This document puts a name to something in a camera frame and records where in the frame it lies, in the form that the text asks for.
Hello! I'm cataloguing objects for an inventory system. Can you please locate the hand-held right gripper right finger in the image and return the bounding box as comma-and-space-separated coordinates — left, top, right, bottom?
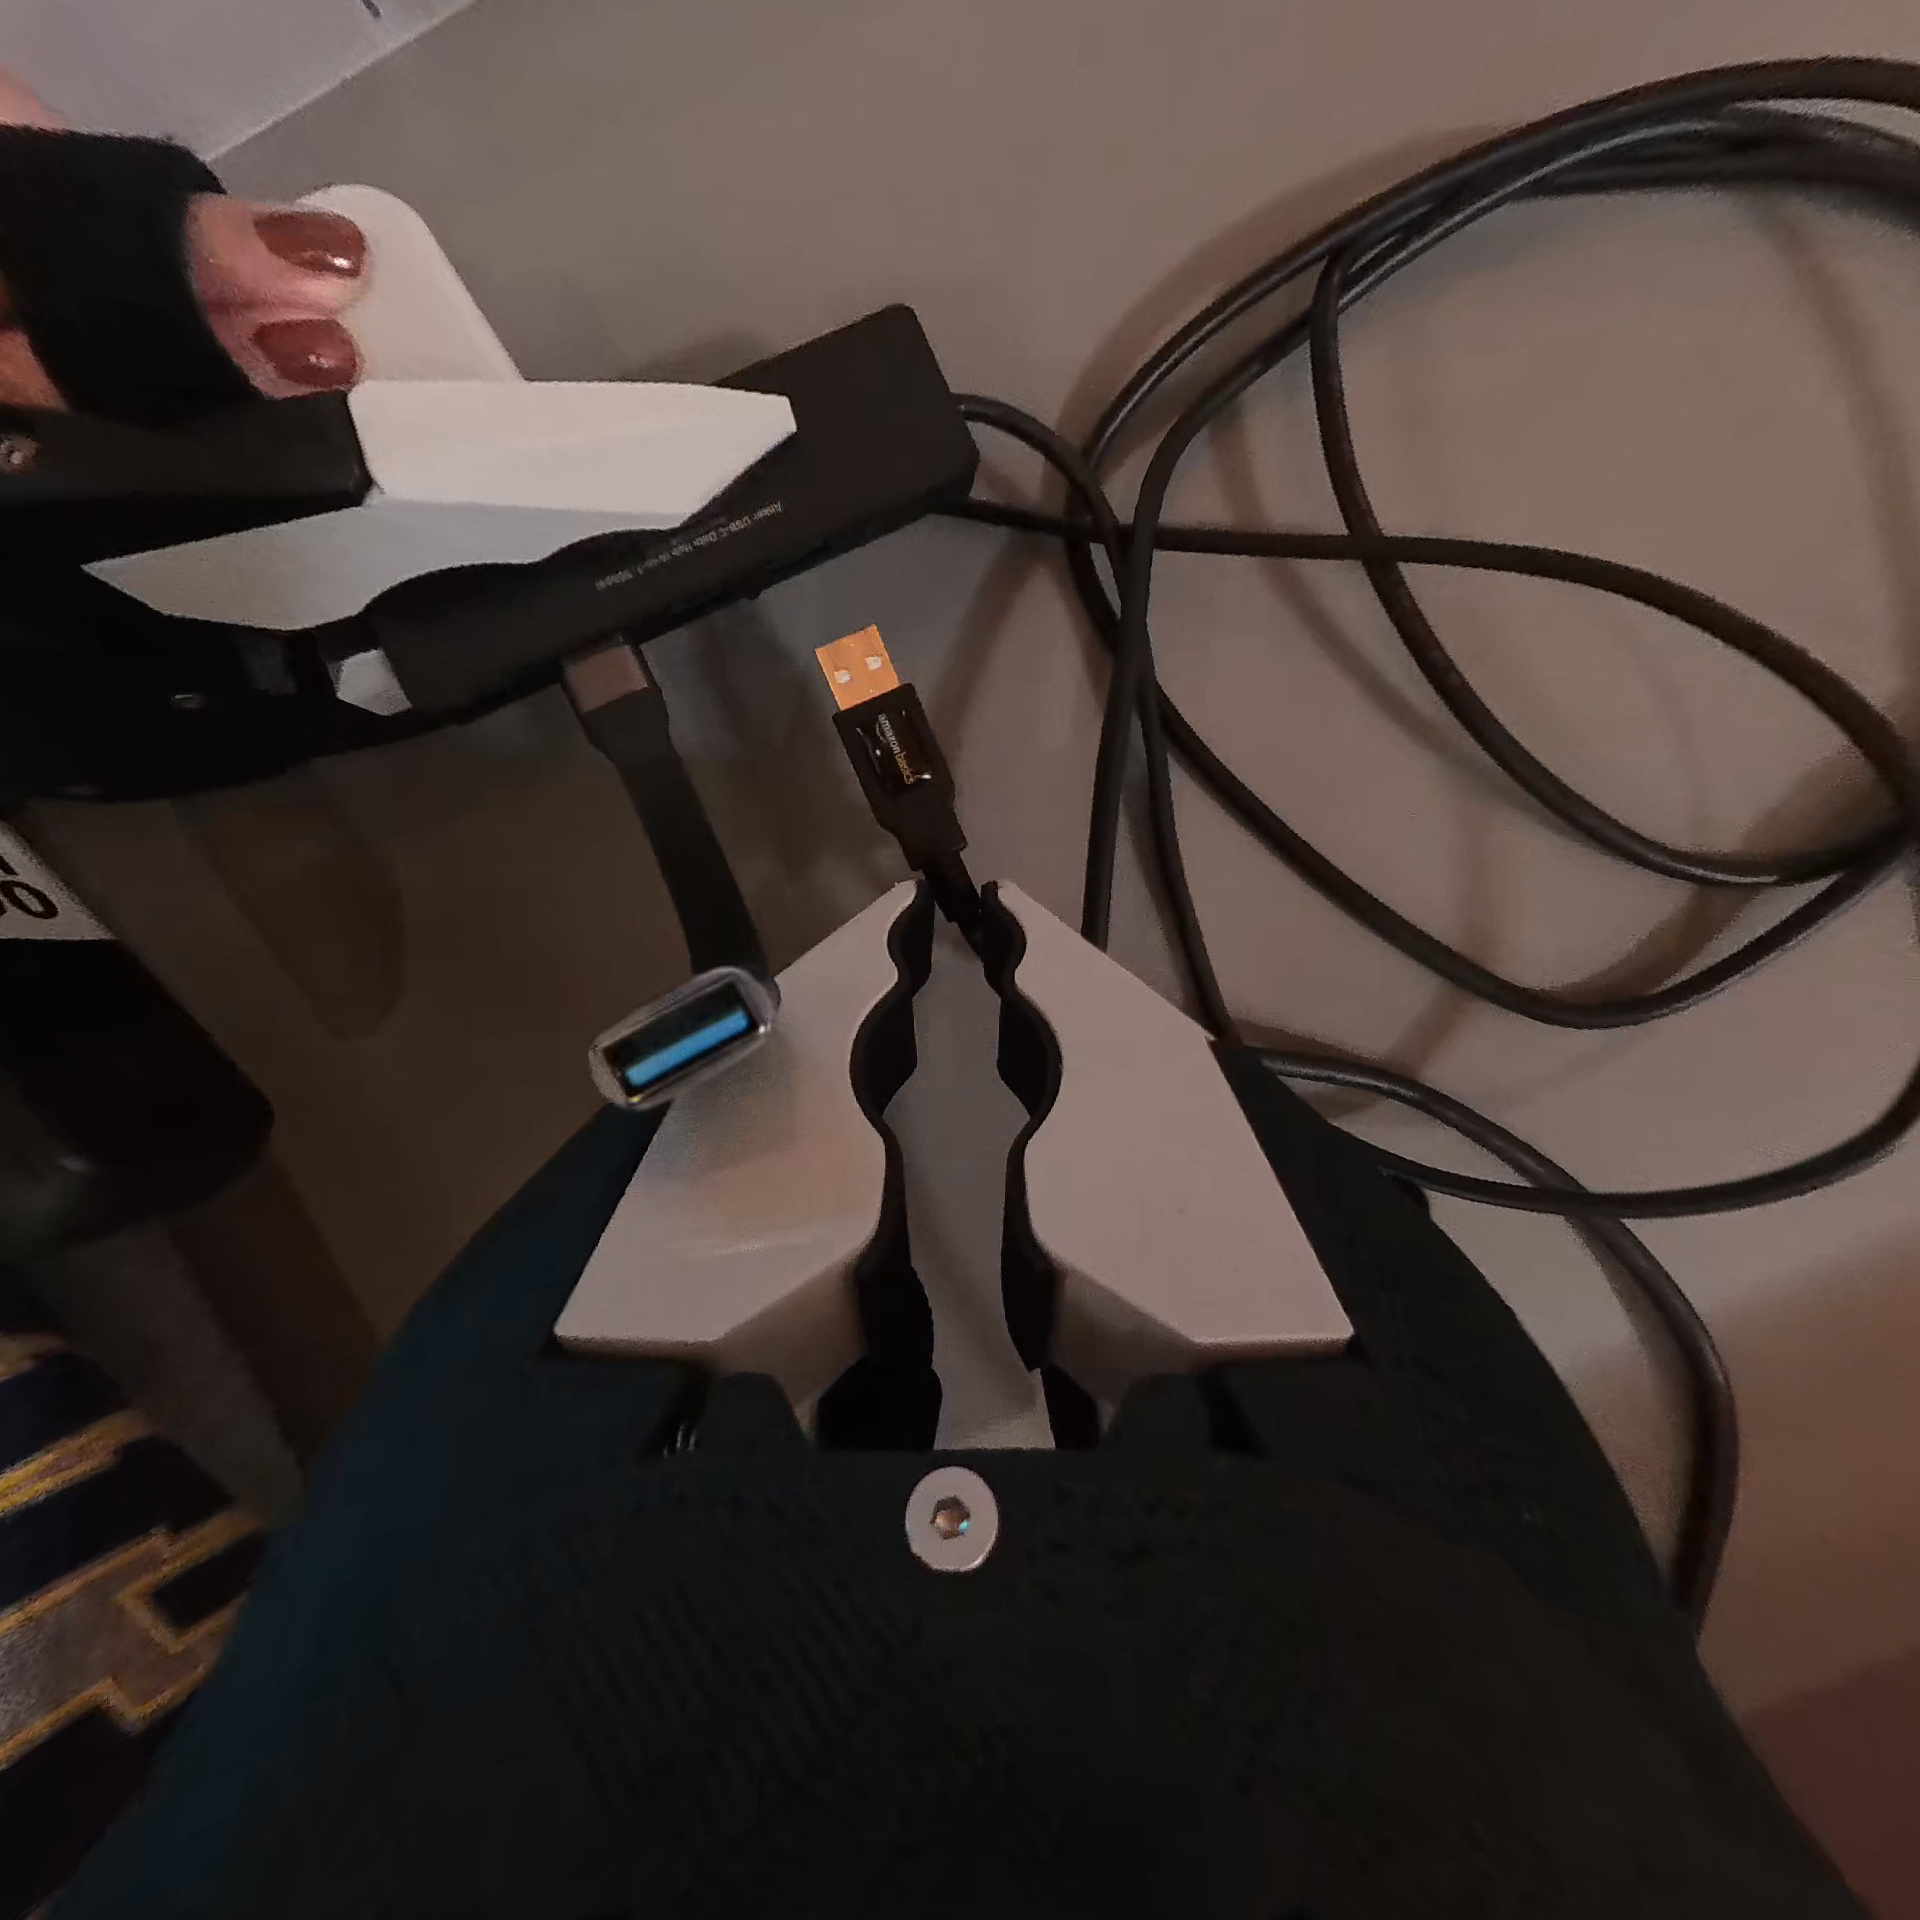
977, 878, 1356, 1373

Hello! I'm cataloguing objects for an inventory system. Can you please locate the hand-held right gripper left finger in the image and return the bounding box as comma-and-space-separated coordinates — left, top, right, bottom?
554, 878, 940, 1442

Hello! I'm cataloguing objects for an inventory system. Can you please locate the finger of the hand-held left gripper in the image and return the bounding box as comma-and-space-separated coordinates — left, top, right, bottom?
81, 494, 710, 719
344, 377, 799, 519

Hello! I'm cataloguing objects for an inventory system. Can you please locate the black usb hub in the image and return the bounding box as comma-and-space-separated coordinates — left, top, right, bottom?
363, 304, 980, 719

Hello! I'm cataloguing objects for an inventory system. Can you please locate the short black adapter cable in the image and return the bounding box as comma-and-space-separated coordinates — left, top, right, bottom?
557, 633, 786, 1116

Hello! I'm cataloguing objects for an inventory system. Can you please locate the black usb cable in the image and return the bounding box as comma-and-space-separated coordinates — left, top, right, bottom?
813, 56, 1920, 1630

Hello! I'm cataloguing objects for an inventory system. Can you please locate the person's left hand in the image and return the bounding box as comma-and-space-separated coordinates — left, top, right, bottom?
181, 194, 373, 404

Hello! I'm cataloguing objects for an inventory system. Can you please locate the white printed paper tag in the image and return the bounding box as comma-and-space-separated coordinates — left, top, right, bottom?
0, 815, 115, 947

